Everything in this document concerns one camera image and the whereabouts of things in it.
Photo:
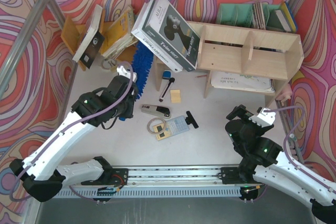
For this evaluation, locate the black and white paperback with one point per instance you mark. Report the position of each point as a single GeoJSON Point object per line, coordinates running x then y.
{"type": "Point", "coordinates": [90, 40]}

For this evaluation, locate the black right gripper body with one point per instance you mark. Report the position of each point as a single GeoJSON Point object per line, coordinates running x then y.
{"type": "Point", "coordinates": [237, 113]}

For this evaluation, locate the blue microfiber duster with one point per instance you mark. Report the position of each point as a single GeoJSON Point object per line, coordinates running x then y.
{"type": "Point", "coordinates": [141, 64]}

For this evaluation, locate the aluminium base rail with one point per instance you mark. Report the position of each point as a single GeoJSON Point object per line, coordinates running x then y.
{"type": "Point", "coordinates": [174, 182]}

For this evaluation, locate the blue bound book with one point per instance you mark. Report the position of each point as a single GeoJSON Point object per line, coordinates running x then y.
{"type": "Point", "coordinates": [284, 7]}

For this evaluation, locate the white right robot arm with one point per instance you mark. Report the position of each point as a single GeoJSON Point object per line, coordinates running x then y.
{"type": "Point", "coordinates": [266, 162]}

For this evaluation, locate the large Twins story book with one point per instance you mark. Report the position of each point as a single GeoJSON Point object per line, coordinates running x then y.
{"type": "Point", "coordinates": [173, 34]}

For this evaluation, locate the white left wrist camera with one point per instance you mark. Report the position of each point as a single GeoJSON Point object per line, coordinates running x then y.
{"type": "Point", "coordinates": [122, 71]}

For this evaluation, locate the yellow wooden book stand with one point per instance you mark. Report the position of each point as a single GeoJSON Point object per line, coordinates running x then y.
{"type": "Point", "coordinates": [70, 36]}

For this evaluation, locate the mint green desk organizer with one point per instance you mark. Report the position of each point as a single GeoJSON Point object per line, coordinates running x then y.
{"type": "Point", "coordinates": [257, 16]}

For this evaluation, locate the yellow blue calculator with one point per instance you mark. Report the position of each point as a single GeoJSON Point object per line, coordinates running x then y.
{"type": "Point", "coordinates": [174, 127]}

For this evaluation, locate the yellow book stack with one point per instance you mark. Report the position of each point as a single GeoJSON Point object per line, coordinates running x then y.
{"type": "Point", "coordinates": [118, 36]}

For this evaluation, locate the white Choklad book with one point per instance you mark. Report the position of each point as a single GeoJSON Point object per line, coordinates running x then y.
{"type": "Point", "coordinates": [139, 33]}

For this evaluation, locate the light wooden bookshelf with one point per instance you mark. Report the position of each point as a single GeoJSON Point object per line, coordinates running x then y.
{"type": "Point", "coordinates": [248, 51]}

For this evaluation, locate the grey black stapler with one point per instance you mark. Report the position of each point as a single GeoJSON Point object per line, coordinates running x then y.
{"type": "Point", "coordinates": [158, 111]}

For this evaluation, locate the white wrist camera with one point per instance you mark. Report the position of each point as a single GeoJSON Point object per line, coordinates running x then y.
{"type": "Point", "coordinates": [122, 71]}
{"type": "Point", "coordinates": [263, 117]}

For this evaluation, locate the blue and white eraser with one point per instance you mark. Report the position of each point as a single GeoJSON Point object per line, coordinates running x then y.
{"type": "Point", "coordinates": [166, 75]}

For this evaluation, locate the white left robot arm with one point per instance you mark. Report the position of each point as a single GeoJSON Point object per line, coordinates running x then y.
{"type": "Point", "coordinates": [41, 173]}

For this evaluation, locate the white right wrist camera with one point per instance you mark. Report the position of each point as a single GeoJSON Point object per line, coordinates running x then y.
{"type": "Point", "coordinates": [263, 117]}

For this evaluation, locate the yellow sticky note pad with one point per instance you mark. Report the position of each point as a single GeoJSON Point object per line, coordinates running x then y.
{"type": "Point", "coordinates": [175, 96]}

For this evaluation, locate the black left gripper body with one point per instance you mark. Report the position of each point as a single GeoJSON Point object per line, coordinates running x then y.
{"type": "Point", "coordinates": [130, 104]}

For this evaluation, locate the pink pig figurine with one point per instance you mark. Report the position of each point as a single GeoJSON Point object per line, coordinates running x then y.
{"type": "Point", "coordinates": [285, 94]}

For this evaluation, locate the black and white marker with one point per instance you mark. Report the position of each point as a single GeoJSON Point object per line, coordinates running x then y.
{"type": "Point", "coordinates": [166, 89]}

